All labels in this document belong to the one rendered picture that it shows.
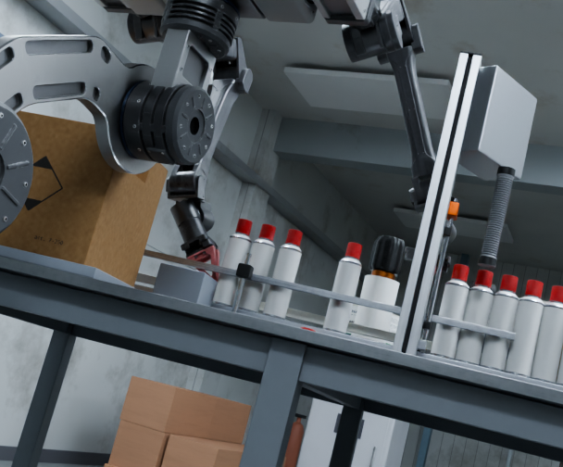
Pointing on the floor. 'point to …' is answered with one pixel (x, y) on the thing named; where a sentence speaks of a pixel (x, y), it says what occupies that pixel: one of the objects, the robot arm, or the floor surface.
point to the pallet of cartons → (178, 428)
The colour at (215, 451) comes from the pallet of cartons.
